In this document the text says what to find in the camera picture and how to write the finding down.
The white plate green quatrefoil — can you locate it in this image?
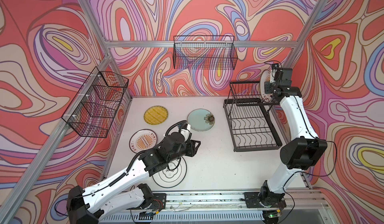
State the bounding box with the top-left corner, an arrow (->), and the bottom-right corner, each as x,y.
152,158 -> 187,189

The light blue flower plate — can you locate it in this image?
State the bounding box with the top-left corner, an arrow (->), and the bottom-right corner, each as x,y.
187,109 -> 215,132

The large orange sunburst plate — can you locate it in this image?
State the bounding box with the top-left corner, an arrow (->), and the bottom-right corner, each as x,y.
260,70 -> 272,102

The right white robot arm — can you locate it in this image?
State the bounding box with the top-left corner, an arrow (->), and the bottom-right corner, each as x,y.
258,66 -> 328,206

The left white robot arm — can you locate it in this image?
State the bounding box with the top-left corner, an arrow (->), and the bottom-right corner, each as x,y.
66,132 -> 201,224

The black two-tier dish rack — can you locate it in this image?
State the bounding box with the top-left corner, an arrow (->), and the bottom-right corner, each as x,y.
223,81 -> 283,152

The small orange sunburst plate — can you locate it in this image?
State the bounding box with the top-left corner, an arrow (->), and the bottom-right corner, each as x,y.
129,129 -> 158,153

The yellow green woven tray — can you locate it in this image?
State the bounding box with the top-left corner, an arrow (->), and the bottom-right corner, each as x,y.
144,105 -> 169,125

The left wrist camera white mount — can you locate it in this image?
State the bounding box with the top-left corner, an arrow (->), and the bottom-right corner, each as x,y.
179,123 -> 192,141

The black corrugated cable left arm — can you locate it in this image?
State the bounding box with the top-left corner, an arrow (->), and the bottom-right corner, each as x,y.
164,120 -> 188,136

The black wire basket back wall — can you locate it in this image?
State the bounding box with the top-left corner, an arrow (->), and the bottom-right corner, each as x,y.
173,35 -> 238,70

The black wire basket wall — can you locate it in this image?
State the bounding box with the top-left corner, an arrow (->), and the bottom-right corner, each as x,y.
62,68 -> 129,138
173,35 -> 238,70

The black wire basket left wall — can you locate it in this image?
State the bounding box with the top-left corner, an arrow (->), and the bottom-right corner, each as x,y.
62,68 -> 129,138

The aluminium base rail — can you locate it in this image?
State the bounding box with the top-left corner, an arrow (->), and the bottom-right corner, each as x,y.
153,189 -> 329,212

